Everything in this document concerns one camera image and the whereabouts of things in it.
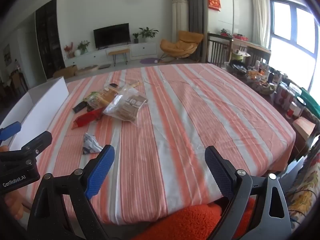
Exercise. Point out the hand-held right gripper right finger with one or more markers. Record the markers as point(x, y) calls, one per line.
point(220, 175)

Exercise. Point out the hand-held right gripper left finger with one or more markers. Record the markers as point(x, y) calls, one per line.
point(100, 172)

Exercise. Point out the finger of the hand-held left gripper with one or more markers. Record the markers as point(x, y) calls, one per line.
point(10, 130)
point(37, 142)

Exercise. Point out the white snack packet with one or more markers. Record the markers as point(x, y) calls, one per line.
point(90, 142)

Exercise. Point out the white cardboard box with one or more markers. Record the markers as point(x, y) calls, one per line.
point(37, 105)

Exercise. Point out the red snack packet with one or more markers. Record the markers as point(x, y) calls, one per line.
point(86, 119)

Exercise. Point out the brown chocolate bar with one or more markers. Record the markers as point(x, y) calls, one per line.
point(78, 107)

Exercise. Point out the green snack packet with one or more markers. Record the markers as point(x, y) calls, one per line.
point(92, 97)

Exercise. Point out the clear bag of brown biscuits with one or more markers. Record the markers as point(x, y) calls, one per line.
point(127, 105)

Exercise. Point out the bagged toast loaf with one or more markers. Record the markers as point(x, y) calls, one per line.
point(106, 98)

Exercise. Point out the black snack packet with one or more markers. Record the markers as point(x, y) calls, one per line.
point(113, 85)

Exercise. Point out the cluster of jars and snacks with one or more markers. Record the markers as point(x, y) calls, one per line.
point(262, 80)

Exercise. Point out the person's left hand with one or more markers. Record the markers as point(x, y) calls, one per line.
point(15, 207)

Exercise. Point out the orange fleece clothing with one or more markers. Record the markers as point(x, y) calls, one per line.
point(190, 222)

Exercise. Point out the orange striped tablecloth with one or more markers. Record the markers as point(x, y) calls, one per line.
point(175, 117)

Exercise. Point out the floral printed cloth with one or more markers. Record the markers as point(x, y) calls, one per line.
point(305, 187)

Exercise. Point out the red flower arrangement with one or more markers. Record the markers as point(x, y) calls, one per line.
point(68, 48)

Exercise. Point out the dark display cabinet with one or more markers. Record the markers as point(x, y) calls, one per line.
point(48, 37)

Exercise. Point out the grey floor scale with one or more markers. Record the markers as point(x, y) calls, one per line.
point(104, 66)

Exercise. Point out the green plant in white vase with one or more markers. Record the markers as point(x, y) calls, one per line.
point(83, 47)

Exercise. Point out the purple round mat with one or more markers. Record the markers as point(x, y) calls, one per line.
point(147, 61)

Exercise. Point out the wooden stool with metal legs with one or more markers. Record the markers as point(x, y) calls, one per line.
point(118, 52)

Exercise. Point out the dark wooden chair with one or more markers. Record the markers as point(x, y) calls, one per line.
point(217, 50)

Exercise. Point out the flat screen television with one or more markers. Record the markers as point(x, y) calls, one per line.
point(111, 35)

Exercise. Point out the white television cabinet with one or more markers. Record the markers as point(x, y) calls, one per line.
point(145, 50)

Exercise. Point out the orange lounge chair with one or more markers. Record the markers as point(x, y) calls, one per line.
point(175, 46)

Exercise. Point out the small potted plant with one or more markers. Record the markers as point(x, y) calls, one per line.
point(135, 37)

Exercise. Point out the large potted green plant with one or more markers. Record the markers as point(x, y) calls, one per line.
point(148, 33)

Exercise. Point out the black framed window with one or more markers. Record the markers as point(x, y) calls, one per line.
point(295, 42)

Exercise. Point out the grey curtain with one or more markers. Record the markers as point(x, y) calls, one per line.
point(197, 17)

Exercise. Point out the white curtain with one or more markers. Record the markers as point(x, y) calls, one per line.
point(260, 15)

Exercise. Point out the standing air conditioner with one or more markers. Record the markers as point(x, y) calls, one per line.
point(180, 12)

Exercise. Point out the red wall hanging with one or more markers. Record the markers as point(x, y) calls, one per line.
point(214, 1)

